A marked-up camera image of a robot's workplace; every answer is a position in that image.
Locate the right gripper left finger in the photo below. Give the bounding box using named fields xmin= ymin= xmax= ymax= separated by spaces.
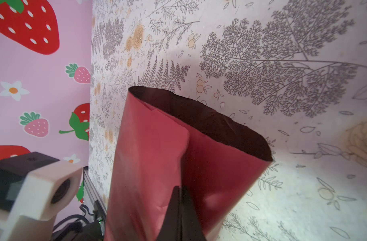
xmin=156 ymin=186 xmax=181 ymax=241

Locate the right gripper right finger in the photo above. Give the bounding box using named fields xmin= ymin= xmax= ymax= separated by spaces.
xmin=181 ymin=186 xmax=206 ymax=241

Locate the dark red wrapping paper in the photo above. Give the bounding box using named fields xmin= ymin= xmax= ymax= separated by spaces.
xmin=105 ymin=86 xmax=273 ymax=241

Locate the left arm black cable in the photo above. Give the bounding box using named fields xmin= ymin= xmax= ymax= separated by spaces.
xmin=52 ymin=204 xmax=95 ymax=241

